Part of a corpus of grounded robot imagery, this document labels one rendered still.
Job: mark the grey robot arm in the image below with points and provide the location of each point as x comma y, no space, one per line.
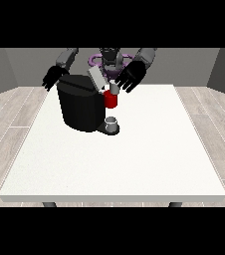
66,57
146,55

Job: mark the small grey cup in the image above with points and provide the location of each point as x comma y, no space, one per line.
111,123

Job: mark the small grey coffee pod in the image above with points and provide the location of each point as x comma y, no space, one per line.
113,89

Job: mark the red pod holder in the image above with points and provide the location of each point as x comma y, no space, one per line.
110,99

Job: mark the pale grey machine lid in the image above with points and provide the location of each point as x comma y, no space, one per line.
97,78

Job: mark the grey robot trunk purple rings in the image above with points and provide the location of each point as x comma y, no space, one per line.
110,57

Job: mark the black coffee machine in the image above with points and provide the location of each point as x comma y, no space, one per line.
79,106

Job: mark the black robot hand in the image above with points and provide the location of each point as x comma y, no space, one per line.
133,74
54,76

